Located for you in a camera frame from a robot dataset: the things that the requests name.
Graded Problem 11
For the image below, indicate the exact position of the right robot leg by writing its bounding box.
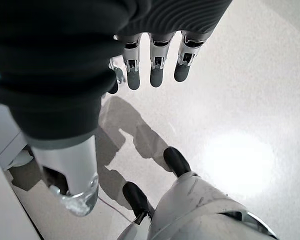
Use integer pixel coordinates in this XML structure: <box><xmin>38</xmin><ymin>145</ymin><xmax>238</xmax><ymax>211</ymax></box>
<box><xmin>148</xmin><ymin>146</ymin><xmax>280</xmax><ymax>240</ymax></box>

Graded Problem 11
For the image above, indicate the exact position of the robot leg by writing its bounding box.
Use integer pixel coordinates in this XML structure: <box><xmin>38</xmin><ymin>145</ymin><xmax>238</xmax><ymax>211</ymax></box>
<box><xmin>148</xmin><ymin>146</ymin><xmax>280</xmax><ymax>240</ymax></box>
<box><xmin>117</xmin><ymin>181</ymin><xmax>156</xmax><ymax>240</ymax></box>

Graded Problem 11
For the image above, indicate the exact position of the left robot leg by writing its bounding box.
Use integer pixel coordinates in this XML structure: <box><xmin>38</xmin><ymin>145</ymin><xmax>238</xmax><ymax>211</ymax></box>
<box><xmin>117</xmin><ymin>181</ymin><xmax>156</xmax><ymax>240</ymax></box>

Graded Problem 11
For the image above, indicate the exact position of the grey cart caster wheel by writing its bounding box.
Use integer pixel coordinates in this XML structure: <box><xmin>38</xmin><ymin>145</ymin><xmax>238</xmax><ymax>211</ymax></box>
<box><xmin>114</xmin><ymin>66</ymin><xmax>127</xmax><ymax>85</ymax></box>

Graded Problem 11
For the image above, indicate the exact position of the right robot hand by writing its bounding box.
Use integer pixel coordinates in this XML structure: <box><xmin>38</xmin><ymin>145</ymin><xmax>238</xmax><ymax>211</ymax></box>
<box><xmin>0</xmin><ymin>0</ymin><xmax>233</xmax><ymax>217</ymax></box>

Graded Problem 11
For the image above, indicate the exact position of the white medical cart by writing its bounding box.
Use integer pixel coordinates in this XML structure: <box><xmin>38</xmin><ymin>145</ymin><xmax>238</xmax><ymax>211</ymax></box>
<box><xmin>0</xmin><ymin>69</ymin><xmax>45</xmax><ymax>240</ymax></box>

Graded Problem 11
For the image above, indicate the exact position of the thin floor cable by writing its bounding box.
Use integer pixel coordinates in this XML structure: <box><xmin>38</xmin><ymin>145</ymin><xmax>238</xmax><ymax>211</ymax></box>
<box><xmin>97</xmin><ymin>194</ymin><xmax>137</xmax><ymax>224</ymax></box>

